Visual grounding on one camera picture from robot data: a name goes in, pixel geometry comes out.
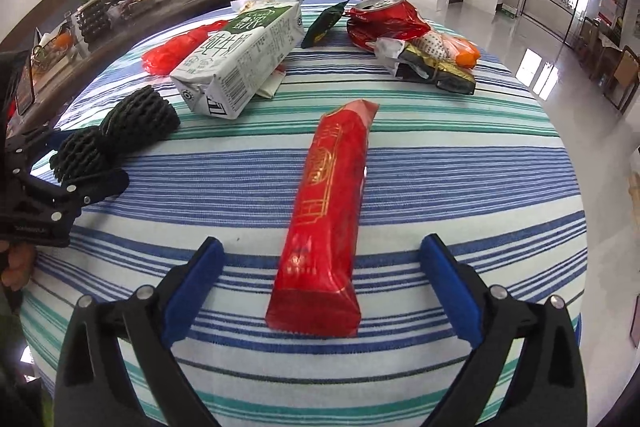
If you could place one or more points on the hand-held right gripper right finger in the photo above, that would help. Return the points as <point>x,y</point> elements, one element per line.
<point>452,287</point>

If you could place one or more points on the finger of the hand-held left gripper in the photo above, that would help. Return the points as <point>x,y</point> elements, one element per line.
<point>100,184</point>
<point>52,138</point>

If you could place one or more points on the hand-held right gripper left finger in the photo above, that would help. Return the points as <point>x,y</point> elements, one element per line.
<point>195,287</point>

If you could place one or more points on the black foam fruit net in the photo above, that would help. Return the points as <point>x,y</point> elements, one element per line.
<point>80,154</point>
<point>140,119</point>

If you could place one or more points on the long red snack packet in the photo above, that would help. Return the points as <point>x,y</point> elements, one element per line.
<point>325,207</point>

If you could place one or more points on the crushed red drink can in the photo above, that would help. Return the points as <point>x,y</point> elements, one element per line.
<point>390,24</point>

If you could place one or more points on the green snack packet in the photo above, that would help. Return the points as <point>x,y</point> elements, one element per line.
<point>322,24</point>

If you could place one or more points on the person's left forearm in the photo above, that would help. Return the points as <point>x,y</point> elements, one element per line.
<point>9,337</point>

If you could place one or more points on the person's left hand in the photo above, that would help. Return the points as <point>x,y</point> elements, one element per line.
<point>15,264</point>

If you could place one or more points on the orange fruit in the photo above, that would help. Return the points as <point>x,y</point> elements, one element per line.
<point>62,41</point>

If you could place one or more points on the blue green striped tablecloth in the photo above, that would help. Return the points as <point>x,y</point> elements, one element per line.
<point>450,182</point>

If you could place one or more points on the red plastic bag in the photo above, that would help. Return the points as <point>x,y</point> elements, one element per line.
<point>170,52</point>

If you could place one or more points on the white green milk carton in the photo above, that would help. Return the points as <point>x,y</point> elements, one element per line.
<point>240,57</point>

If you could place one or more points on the black gold foil packet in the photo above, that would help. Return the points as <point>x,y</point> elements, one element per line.
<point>435,72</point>

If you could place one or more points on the orange white plastic bag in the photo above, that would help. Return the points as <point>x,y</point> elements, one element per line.
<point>442,47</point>

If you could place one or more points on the wooden dining chair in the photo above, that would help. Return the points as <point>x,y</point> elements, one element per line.
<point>622,77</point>

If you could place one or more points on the wooden dining table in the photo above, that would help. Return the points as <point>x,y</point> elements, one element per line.
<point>597,39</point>

